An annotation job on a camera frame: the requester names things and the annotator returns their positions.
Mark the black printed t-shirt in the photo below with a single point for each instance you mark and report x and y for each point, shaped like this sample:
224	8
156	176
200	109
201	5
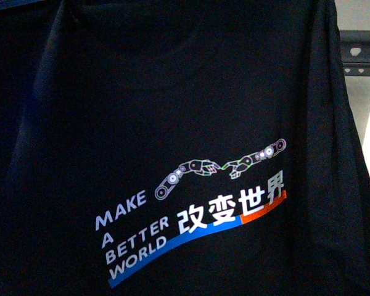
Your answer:
179	148

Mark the grey metal drying rack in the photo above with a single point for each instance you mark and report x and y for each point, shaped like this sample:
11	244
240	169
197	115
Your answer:
355	52

